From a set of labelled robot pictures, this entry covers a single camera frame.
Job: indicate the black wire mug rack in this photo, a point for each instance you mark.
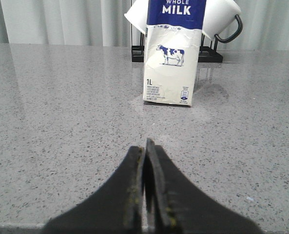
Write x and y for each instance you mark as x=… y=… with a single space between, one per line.
x=206 y=54

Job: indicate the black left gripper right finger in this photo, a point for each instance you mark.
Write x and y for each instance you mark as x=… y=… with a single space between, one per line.
x=176 y=206

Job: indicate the whole milk carton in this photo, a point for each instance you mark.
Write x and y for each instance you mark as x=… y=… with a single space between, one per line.
x=173 y=37

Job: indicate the white mug black handle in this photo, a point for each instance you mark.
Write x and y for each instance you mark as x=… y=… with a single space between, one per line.
x=137 y=15
x=219 y=14

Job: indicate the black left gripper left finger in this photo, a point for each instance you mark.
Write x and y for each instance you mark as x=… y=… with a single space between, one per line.
x=115 y=208

